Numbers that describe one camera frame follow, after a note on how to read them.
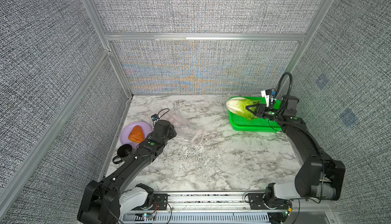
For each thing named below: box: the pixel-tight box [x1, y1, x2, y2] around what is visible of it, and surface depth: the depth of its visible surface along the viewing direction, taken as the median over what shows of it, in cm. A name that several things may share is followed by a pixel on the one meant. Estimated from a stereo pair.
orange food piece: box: [128, 125, 146, 144], surface depth 96 cm
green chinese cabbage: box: [226, 97, 261, 120], surface depth 81 cm
